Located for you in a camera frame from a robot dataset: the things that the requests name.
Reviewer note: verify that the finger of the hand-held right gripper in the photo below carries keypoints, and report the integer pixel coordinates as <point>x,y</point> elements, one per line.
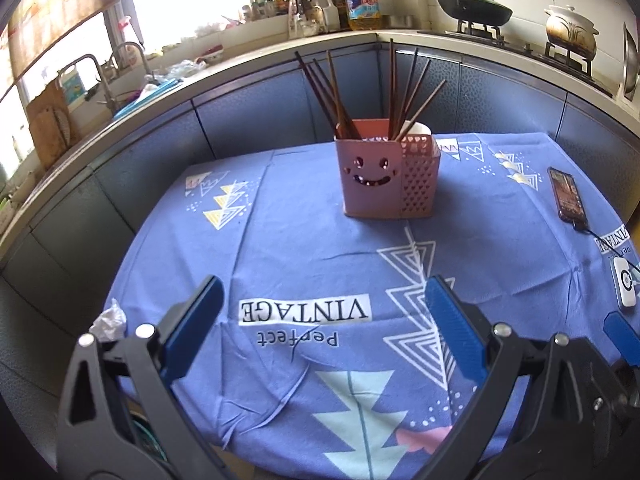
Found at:
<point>622,332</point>

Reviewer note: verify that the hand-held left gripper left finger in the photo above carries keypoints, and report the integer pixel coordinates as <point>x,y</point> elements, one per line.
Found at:
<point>195,327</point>

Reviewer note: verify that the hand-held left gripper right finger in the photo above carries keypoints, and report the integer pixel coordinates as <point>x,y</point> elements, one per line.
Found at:
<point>455,330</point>

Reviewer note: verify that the pink plastic utensil holder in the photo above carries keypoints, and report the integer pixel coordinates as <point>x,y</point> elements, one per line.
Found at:
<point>370,180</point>

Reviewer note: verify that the bundle of wooden chopsticks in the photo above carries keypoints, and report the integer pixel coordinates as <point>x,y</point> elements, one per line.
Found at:
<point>392,90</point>

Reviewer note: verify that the white power bank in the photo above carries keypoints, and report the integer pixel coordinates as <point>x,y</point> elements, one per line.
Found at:
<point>624,282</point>

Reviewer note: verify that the crumpled white tissue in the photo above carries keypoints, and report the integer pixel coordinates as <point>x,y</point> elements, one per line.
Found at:
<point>107,322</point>

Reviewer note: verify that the blue printed tablecloth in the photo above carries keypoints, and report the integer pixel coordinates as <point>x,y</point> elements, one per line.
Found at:
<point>300,240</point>

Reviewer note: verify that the black smartphone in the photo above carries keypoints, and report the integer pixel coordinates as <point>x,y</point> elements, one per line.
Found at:
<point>567,195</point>

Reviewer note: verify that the white ceramic cup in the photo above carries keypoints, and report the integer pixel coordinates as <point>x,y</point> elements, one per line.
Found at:
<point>417,129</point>

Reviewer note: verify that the light blue tray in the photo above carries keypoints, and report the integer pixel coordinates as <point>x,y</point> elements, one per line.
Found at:
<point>145,97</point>

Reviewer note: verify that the wooden cutting board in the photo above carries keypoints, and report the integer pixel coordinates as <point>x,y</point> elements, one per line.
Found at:
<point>47,130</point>

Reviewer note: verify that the clear plastic bag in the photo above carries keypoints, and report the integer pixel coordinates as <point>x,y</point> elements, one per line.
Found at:
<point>185,69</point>

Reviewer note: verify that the steel wok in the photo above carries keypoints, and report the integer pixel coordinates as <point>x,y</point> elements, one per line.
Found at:
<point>631,65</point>

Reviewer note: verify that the blue labelled packet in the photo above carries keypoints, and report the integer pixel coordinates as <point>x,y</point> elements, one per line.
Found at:
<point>74,87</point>

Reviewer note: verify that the steel faucet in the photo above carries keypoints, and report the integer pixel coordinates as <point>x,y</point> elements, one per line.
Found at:
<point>132,47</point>
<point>90,59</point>

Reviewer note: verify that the gas stove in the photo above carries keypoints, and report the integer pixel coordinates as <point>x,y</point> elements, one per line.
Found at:
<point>520,50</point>

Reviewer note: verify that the white clay pot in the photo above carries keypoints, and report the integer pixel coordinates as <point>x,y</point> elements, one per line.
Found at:
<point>570,35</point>

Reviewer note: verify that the small steel bowl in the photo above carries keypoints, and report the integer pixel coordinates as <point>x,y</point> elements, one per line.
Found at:
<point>400,21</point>

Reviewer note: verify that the black frying pan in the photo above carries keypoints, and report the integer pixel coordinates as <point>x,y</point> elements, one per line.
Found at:
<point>475,10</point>

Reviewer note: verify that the yellow cooking oil bottle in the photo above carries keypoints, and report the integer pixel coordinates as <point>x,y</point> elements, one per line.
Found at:
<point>362,7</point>

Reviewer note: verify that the white plastic jug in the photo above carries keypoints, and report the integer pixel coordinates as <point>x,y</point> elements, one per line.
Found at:
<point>330,12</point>

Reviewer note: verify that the brown window blind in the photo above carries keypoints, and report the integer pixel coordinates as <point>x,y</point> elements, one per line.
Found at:
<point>55,5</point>

